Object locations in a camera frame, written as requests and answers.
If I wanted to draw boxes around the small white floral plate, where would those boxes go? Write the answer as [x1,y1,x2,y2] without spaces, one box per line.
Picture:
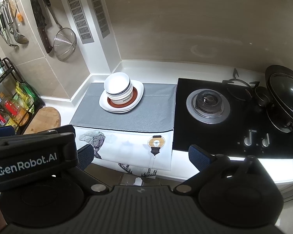
[99,80,144,113]

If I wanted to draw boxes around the white bowl blue rim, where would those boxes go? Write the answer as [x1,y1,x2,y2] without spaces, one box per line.
[104,72,133,100]

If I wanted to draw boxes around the red-brown round plate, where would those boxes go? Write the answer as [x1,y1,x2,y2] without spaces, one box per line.
[107,87,138,108]

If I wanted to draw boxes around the left stove knob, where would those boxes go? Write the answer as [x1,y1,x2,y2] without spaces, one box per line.
[243,129,256,147]

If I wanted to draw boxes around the stove knob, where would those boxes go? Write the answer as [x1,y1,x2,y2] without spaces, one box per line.
[243,129,256,147]
[261,133,271,147]

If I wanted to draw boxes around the wooden cutting board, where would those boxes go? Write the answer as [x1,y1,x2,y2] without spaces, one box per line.
[24,107,61,135]

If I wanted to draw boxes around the black gas stove top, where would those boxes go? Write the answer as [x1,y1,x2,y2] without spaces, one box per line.
[172,78,293,159]

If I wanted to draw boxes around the black spice rack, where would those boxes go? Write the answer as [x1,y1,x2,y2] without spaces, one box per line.
[0,57,45,134]

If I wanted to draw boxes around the printed white cloth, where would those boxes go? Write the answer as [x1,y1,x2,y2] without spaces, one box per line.
[74,126,173,176]

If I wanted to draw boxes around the left gas burner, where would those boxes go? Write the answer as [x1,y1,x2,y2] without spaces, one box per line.
[186,89,231,125]

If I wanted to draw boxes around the right stove knob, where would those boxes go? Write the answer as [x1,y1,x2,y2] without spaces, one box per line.
[261,133,271,147]

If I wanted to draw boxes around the grey counter mat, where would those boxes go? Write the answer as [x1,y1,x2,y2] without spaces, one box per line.
[70,80,176,133]

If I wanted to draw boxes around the black wok with lid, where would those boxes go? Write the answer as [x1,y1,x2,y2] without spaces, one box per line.
[265,65,293,133]

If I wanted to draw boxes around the metal mesh strainer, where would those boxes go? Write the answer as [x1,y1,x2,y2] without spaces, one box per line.
[43,0,77,61]

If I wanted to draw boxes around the hanging metal ladle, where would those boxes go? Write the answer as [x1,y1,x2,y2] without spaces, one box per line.
[7,0,29,45]

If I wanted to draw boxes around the hanging cleaver knife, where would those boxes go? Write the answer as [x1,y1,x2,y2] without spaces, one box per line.
[30,0,53,54]

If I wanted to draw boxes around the grey wall vent right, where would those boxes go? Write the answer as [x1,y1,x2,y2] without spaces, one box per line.
[91,0,110,38]

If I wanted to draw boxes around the grey wall vent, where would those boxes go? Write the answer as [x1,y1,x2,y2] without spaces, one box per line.
[67,0,94,44]
[91,0,110,38]

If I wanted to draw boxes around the grey wall vent left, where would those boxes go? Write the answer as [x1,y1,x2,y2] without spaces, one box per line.
[67,0,94,44]

